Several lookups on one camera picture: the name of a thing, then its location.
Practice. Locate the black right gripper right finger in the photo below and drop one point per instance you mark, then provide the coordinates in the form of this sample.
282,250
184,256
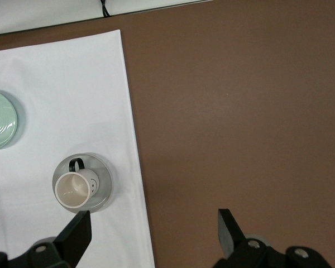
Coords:
231,240

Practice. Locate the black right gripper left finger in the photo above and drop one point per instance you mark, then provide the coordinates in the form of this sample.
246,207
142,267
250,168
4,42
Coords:
75,237

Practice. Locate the gray plate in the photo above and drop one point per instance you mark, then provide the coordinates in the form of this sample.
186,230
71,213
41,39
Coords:
103,192

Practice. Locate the green plate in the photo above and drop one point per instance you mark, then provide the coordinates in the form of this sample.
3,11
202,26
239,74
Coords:
0,120

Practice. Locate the white cloth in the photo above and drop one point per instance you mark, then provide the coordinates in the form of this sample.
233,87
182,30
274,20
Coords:
58,97

